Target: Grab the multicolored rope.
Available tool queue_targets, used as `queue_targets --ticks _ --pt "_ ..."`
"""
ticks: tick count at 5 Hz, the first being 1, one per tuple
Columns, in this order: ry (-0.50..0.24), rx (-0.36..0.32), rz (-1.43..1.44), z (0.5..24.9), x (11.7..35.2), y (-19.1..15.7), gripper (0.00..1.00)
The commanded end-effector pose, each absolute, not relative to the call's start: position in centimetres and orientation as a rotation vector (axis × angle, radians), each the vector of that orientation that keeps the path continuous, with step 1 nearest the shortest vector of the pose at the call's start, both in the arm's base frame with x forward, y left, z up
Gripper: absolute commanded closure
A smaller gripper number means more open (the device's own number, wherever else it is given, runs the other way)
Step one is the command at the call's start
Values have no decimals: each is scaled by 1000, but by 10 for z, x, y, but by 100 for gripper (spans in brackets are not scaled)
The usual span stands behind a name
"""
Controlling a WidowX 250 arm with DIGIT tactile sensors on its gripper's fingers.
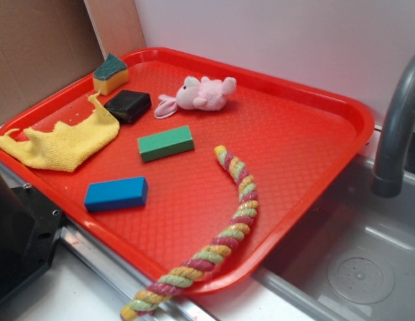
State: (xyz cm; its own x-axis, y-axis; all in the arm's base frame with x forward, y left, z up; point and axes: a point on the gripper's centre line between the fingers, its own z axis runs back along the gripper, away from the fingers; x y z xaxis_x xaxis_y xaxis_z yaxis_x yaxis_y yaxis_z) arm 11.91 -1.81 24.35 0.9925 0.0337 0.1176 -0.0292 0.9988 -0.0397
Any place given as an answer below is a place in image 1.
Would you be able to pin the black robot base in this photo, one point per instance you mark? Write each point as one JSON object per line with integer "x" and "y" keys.
{"x": 30, "y": 226}

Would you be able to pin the red plastic tray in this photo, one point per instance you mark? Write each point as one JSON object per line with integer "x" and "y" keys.
{"x": 295, "y": 140}

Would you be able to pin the green wooden block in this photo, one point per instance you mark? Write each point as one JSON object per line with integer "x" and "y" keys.
{"x": 166, "y": 143}

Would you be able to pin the pink plush toy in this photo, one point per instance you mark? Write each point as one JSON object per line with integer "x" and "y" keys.
{"x": 204, "y": 94}

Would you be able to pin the blue wooden block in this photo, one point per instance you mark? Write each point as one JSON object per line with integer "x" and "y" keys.
{"x": 118, "y": 194}

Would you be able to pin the black block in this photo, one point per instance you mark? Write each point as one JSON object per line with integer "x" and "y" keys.
{"x": 128, "y": 106}

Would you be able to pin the yellow green sponge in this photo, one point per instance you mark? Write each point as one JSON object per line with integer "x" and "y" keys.
{"x": 110, "y": 75}

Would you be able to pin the yellow cloth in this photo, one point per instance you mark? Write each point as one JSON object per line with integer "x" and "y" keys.
{"x": 66, "y": 147}

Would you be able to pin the grey sink basin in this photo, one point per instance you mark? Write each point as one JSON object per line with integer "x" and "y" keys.
{"x": 351, "y": 257}

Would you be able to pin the grey faucet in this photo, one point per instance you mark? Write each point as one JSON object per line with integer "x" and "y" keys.
{"x": 396, "y": 148}

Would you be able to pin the brown cardboard panel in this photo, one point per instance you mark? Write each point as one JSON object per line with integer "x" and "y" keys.
{"x": 48, "y": 45}

